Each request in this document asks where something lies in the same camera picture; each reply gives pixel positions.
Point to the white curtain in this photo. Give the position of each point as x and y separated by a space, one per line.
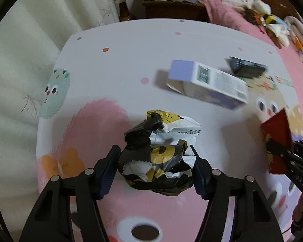
20 42

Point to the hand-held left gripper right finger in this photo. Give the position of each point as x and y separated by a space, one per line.
200 179

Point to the yellow black striped plush toy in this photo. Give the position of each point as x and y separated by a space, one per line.
269 19

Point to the wooden nightstand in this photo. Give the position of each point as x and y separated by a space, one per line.
174 11

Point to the printed cartoon tablecloth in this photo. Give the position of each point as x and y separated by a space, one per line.
111 80

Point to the rolled white quilt orange print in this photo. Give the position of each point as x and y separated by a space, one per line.
301 37

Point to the red packet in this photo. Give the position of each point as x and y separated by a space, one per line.
277 128

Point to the purple white carton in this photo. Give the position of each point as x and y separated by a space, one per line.
217 83

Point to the yellow black paper bag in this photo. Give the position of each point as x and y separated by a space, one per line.
156 158

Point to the black packet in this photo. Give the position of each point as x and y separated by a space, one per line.
245 66

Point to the brown plush toy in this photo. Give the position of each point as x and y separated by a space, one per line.
252 15

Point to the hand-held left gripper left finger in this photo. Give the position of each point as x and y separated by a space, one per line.
108 171

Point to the pink bedspread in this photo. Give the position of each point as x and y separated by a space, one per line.
227 15

